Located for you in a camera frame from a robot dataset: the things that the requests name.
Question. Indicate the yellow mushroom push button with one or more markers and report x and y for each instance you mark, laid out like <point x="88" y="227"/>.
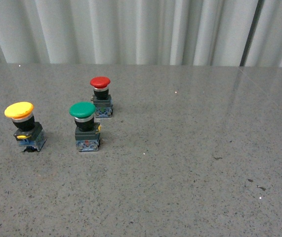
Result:
<point x="29" y="133"/>

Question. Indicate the red mushroom push button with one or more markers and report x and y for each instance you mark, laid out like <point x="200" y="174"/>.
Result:
<point x="101" y="98"/>

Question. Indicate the green mushroom push button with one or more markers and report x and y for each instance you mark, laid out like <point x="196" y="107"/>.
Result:
<point x="87" y="132"/>

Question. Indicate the white pleated curtain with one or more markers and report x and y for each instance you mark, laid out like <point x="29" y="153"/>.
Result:
<point x="154" y="32"/>

